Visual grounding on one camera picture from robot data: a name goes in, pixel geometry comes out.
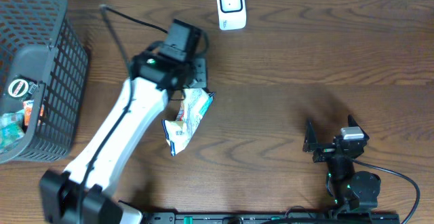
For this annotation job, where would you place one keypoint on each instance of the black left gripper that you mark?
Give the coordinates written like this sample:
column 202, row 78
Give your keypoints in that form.
column 199, row 73

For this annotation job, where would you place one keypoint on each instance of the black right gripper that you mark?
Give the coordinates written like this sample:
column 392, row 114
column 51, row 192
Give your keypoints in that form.
column 324, row 150

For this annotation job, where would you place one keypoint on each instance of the white blue snack bag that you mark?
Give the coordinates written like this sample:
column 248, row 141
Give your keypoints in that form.
column 194, row 105

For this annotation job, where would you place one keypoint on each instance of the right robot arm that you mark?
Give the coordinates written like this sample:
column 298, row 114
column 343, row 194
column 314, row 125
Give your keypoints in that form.
column 354, row 192

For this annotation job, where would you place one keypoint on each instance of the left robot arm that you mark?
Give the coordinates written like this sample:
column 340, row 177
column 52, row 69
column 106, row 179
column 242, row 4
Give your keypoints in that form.
column 83, row 192

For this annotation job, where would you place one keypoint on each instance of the white barcode scanner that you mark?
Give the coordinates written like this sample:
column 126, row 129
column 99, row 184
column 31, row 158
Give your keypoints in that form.
column 231, row 14

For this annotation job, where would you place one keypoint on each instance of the grey plastic mesh basket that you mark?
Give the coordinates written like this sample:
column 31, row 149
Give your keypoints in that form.
column 39, row 44

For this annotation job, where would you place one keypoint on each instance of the orange snack packet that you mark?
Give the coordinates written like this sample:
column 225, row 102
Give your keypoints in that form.
column 28, row 107

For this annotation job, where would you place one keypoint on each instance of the round white red lid cup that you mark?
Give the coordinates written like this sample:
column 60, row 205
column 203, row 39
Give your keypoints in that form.
column 18, row 88

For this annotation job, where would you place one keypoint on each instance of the green snack packet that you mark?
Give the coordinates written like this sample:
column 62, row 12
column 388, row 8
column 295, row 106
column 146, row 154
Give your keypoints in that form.
column 11, row 130

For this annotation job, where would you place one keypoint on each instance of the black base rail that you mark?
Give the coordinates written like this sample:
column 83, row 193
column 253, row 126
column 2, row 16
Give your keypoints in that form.
column 258, row 218

